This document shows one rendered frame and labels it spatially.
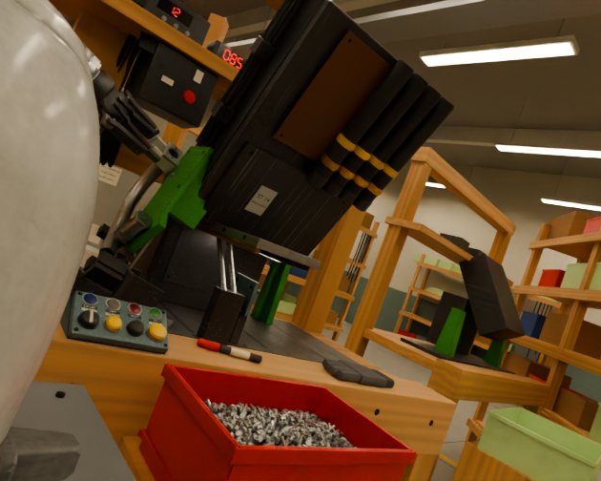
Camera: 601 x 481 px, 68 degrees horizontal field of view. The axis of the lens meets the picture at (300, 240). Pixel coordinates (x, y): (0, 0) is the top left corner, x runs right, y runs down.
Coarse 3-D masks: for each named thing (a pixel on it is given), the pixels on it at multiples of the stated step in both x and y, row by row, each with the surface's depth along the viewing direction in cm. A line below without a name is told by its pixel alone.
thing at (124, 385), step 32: (64, 352) 61; (96, 352) 64; (128, 352) 67; (192, 352) 78; (256, 352) 94; (96, 384) 65; (128, 384) 67; (160, 384) 70; (320, 384) 90; (352, 384) 99; (416, 384) 128; (128, 416) 68; (384, 416) 104; (416, 416) 111; (448, 416) 120; (416, 448) 114
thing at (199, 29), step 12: (156, 0) 107; (168, 0) 109; (156, 12) 108; (168, 12) 109; (180, 12) 111; (192, 12) 113; (180, 24) 112; (192, 24) 113; (204, 24) 115; (192, 36) 114; (204, 36) 115
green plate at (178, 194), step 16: (192, 160) 95; (208, 160) 94; (176, 176) 96; (192, 176) 91; (160, 192) 97; (176, 192) 90; (192, 192) 93; (144, 208) 98; (160, 208) 91; (176, 208) 92; (192, 208) 93; (192, 224) 94
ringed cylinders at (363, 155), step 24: (408, 72) 84; (384, 96) 86; (408, 96) 88; (432, 96) 90; (360, 120) 89; (384, 120) 90; (408, 120) 92; (432, 120) 94; (336, 144) 92; (360, 144) 93; (384, 144) 95; (408, 144) 97; (336, 168) 93; (360, 168) 98; (384, 168) 99; (336, 192) 98; (360, 192) 100
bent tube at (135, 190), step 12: (168, 144) 99; (168, 156) 97; (180, 156) 101; (156, 168) 100; (144, 180) 102; (132, 192) 101; (144, 192) 103; (132, 204) 100; (120, 216) 96; (108, 240) 89; (108, 252) 91
